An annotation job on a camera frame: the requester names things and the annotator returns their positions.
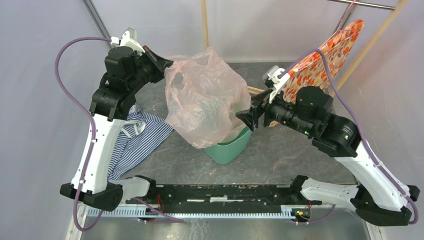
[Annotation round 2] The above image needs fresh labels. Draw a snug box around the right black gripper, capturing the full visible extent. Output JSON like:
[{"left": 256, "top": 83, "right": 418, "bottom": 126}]
[{"left": 234, "top": 84, "right": 314, "bottom": 136}]

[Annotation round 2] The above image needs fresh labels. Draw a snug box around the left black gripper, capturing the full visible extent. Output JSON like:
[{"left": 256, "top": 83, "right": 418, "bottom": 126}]
[{"left": 128, "top": 45, "right": 176, "bottom": 94}]

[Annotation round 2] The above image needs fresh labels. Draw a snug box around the pink translucent trash bag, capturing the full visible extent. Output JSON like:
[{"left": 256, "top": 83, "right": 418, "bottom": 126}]
[{"left": 164, "top": 47, "right": 251, "bottom": 149}]

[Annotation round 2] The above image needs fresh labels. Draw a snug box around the green plastic trash bin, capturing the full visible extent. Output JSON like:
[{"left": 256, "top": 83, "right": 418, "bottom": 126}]
[{"left": 203, "top": 127, "right": 252, "bottom": 165}]

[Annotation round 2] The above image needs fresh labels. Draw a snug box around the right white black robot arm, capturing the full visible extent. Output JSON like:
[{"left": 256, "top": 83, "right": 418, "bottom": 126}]
[{"left": 236, "top": 86, "right": 420, "bottom": 227}]

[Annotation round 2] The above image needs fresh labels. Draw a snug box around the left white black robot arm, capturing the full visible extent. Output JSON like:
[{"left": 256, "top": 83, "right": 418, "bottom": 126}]
[{"left": 60, "top": 46, "right": 173, "bottom": 212}]

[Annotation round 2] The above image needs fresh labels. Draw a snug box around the floral orange hanging bag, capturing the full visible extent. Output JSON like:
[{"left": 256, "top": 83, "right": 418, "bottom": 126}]
[{"left": 281, "top": 19, "right": 364, "bottom": 104}]

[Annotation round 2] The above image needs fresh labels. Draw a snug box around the blue white striped cloth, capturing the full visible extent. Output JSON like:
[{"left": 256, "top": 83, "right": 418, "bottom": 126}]
[{"left": 107, "top": 104, "right": 173, "bottom": 181}]

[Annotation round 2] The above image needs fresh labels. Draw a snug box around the metal hanging rod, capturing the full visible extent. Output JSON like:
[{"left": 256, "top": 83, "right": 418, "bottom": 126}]
[{"left": 328, "top": 0, "right": 396, "bottom": 11}]

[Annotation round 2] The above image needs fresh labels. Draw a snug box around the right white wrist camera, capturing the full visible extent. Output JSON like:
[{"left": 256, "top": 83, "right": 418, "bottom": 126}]
[{"left": 262, "top": 65, "right": 295, "bottom": 104}]

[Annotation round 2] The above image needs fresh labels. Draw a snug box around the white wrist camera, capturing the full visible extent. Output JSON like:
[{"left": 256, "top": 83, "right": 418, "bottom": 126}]
[
  {"left": 262, "top": 65, "right": 295, "bottom": 104},
  {"left": 110, "top": 27, "right": 146, "bottom": 56}
]

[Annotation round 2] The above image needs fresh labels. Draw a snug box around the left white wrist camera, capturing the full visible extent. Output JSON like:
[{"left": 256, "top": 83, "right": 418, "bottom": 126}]
[{"left": 110, "top": 27, "right": 146, "bottom": 56}]

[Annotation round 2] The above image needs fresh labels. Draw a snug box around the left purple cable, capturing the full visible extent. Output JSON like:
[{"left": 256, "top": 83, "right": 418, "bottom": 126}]
[{"left": 54, "top": 37, "right": 114, "bottom": 233}]

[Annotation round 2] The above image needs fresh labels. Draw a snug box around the metal corner post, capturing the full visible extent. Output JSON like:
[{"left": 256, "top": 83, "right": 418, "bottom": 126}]
[{"left": 82, "top": 0, "right": 112, "bottom": 39}]

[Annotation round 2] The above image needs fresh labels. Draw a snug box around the wooden clothes rack frame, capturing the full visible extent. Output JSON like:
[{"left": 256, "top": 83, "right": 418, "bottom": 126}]
[{"left": 200, "top": 0, "right": 410, "bottom": 99}]

